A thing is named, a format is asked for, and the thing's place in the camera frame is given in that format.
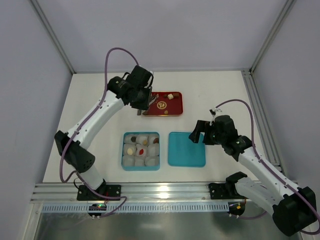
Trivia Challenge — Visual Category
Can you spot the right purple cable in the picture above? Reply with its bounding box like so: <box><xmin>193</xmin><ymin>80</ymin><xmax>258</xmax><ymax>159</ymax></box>
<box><xmin>211</xmin><ymin>99</ymin><xmax>320</xmax><ymax>235</ymax></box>

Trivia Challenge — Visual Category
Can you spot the aluminium mounting rail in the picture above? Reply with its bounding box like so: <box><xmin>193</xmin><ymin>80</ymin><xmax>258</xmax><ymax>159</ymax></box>
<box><xmin>29</xmin><ymin>181</ymin><xmax>301</xmax><ymax>204</ymax></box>

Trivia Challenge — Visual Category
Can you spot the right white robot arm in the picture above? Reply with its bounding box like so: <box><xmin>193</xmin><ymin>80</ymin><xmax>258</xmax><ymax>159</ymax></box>
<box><xmin>188</xmin><ymin>115</ymin><xmax>320</xmax><ymax>237</ymax></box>

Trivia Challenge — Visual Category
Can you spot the cream white chocolate cube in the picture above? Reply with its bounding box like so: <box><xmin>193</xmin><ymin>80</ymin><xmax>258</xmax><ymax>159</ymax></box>
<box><xmin>167</xmin><ymin>94</ymin><xmax>174</xmax><ymax>100</ymax></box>

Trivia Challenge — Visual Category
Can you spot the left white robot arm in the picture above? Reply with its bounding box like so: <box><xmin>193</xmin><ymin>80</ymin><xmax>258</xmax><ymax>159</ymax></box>
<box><xmin>54</xmin><ymin>65</ymin><xmax>154</xmax><ymax>194</ymax></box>

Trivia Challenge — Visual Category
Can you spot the teal box with paper cups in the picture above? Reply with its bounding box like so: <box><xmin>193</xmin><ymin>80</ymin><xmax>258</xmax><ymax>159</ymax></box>
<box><xmin>121</xmin><ymin>132</ymin><xmax>161</xmax><ymax>171</ymax></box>

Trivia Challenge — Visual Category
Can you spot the teal box lid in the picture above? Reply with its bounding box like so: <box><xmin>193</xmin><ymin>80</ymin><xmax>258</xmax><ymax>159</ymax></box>
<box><xmin>167</xmin><ymin>132</ymin><xmax>206</xmax><ymax>168</ymax></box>

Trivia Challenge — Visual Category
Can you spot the white oval chocolate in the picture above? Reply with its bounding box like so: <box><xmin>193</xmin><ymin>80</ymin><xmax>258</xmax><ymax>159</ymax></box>
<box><xmin>127</xmin><ymin>148</ymin><xmax>133</xmax><ymax>155</ymax></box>

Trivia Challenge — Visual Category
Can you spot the white slotted cable duct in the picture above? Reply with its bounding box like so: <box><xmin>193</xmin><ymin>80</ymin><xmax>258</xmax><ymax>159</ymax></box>
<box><xmin>41</xmin><ymin>202</ymin><xmax>229</xmax><ymax>214</ymax></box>

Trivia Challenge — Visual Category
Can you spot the red rectangular tray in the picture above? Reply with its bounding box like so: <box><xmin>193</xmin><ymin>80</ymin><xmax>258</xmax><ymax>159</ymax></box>
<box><xmin>142</xmin><ymin>91</ymin><xmax>183</xmax><ymax>117</ymax></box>

